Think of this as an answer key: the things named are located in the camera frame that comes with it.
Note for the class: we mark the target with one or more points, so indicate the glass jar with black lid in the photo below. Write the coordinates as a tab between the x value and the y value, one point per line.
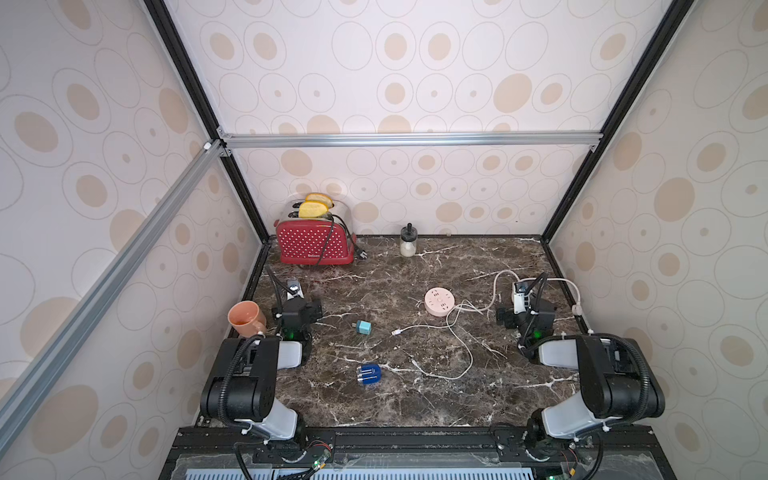
408	240

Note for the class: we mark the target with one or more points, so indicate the rear yellow toast slice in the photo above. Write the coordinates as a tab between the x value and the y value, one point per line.
320	198

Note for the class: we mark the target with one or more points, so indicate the black corner post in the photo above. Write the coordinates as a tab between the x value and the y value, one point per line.
651	56
161	18

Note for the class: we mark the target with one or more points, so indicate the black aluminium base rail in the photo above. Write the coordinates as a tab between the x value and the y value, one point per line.
625	453

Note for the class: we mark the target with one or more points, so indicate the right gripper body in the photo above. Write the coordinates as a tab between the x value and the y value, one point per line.
534	303

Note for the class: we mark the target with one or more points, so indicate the right black corner post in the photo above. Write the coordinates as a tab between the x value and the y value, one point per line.
651	56

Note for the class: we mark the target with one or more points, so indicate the blue electric shaver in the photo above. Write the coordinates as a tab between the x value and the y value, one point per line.
368	374

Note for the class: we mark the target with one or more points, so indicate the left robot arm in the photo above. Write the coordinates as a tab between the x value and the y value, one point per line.
241	388

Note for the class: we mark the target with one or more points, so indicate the front yellow toast slice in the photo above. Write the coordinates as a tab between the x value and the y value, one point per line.
312	210

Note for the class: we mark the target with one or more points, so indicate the pink round power strip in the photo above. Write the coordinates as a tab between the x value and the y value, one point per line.
439	302

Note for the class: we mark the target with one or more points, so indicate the orange plastic cup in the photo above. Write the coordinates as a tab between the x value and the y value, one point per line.
247	319

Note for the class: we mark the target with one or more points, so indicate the yellow toast slice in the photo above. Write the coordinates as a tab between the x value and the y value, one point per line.
320	198
312	210

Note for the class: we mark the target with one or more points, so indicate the left silver frame bar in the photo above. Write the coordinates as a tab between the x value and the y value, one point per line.
34	385

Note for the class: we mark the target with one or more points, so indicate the red polka dot toaster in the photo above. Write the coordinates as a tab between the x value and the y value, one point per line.
321	241

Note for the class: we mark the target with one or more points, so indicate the horizontal silver frame bar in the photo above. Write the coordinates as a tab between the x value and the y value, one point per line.
410	139

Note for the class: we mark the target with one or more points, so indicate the left black corner post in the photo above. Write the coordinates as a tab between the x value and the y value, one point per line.
161	18

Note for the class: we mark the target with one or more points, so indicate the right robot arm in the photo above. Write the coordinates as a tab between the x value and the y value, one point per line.
616	383

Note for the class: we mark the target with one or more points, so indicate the teal usb charger adapter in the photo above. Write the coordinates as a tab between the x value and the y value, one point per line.
363	327

